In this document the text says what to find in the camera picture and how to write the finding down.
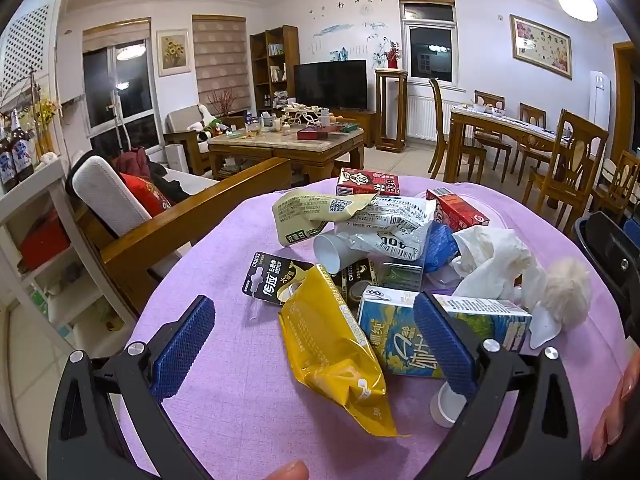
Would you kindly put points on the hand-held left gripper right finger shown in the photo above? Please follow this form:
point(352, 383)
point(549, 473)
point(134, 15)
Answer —
point(442, 345)

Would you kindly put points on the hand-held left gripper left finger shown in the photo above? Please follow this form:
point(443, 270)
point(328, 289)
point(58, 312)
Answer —
point(182, 350)

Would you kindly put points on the blue green milk carton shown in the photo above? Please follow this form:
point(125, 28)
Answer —
point(390, 330)

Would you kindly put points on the yellow snack bag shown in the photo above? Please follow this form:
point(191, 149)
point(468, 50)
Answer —
point(320, 340)

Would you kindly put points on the person's right hand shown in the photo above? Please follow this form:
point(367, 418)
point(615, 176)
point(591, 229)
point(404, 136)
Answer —
point(617, 410)

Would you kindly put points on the person's left hand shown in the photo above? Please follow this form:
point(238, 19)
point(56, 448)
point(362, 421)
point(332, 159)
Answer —
point(285, 472)

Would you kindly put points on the white fluffy pompom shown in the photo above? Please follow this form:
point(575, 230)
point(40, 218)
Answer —
point(567, 292)

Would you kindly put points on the small white plastic cup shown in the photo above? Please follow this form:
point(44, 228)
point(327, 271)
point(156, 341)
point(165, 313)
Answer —
point(445, 407)

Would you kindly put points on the wooden dining chair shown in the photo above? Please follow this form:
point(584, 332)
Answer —
point(620, 180)
point(532, 115)
point(490, 100)
point(570, 160)
point(436, 110)

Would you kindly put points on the clear plastic box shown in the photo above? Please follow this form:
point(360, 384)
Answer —
point(400, 275)

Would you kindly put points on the purple tablecloth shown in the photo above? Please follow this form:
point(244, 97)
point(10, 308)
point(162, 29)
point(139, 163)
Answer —
point(225, 270)

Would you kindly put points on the white plastic piece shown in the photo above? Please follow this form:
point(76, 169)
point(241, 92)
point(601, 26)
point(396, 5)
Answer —
point(542, 330)

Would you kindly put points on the blue crumpled wrapper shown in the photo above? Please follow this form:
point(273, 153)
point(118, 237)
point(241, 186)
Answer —
point(442, 247)

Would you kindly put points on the small black battery card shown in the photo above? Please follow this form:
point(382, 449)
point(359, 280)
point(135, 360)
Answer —
point(360, 287)

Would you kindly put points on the white crumpled tissue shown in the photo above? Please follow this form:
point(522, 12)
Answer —
point(490, 255)

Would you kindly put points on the large black battery card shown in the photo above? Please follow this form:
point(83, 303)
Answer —
point(270, 280)

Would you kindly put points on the silver white plastic bag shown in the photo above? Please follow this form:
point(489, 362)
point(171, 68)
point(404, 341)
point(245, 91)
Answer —
point(395, 230)

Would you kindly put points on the white shelf unit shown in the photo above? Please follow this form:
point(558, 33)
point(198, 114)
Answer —
point(65, 300)

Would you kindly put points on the red box with white edge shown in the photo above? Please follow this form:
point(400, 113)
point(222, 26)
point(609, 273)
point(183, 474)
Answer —
point(457, 212)

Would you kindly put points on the white paper cup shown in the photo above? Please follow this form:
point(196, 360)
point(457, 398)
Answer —
point(330, 252)

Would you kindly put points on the wooden sofa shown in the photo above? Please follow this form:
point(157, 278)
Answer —
point(200, 195)

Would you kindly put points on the white standing air conditioner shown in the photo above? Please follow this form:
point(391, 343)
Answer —
point(600, 102)

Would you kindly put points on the red pillow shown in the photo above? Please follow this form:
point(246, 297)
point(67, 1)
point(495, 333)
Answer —
point(147, 195)

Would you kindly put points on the dark clothes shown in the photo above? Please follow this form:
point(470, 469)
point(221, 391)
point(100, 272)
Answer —
point(167, 180)

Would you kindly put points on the red storage box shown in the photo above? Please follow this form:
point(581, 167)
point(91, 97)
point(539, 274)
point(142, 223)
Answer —
point(45, 242)

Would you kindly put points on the red box with cartoon print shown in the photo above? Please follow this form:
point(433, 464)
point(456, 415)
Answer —
point(367, 180)

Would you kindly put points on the white sofa cushion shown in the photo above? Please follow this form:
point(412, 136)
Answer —
point(100, 185)

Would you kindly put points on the cream snack bag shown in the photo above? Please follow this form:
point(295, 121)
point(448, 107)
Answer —
point(305, 210)

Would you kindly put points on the wooden dining table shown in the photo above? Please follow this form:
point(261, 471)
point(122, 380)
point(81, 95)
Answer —
point(480, 120)

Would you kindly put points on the framed flower picture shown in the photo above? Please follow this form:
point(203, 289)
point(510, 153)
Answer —
point(540, 47)

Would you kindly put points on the wooden armchair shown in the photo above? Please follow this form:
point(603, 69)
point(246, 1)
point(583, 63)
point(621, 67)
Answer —
point(180, 125)

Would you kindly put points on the plush toy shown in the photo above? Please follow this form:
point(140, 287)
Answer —
point(205, 122)

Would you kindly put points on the white radiator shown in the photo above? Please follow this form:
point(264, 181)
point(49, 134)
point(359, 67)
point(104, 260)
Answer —
point(420, 117)

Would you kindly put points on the wooden coffee table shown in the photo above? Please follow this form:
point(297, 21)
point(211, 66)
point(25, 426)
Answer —
point(280, 142)

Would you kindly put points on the wooden television stand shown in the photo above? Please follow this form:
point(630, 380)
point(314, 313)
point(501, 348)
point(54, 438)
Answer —
point(365, 125)

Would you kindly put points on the tall wooden plant stand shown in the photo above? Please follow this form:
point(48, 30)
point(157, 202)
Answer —
point(391, 110)

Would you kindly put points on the flat red box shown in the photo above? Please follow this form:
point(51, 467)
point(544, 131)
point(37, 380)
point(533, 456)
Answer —
point(317, 134)

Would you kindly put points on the brown glass bottle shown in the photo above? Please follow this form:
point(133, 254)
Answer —
point(6, 165)
point(22, 155)

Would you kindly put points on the white ornamental fruit stand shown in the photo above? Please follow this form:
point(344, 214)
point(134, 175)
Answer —
point(300, 112)

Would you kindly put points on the glass balcony door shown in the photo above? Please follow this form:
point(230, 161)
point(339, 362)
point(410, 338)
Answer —
point(120, 90)

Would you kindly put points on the yellow flowers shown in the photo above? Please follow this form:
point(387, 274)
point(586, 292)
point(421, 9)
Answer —
point(45, 115)

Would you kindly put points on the window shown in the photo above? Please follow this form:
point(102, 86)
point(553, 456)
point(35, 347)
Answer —
point(430, 55)

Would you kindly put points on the black television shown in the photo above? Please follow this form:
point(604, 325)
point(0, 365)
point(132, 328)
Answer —
point(330, 85)

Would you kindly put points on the red vase with flowers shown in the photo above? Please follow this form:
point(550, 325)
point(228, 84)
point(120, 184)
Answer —
point(392, 62)

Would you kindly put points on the beige roller blind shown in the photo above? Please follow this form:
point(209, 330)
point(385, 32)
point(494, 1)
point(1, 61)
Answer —
point(220, 60)

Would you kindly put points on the framed sunflower painting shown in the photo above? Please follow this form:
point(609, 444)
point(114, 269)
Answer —
point(173, 52)

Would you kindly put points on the wooden bookshelf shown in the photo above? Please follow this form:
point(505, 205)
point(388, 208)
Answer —
point(290, 50)

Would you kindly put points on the white lattice panel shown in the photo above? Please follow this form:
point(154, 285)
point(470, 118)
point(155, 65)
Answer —
point(27, 55)

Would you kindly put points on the wooden door frame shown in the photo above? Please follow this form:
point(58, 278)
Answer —
point(620, 100)

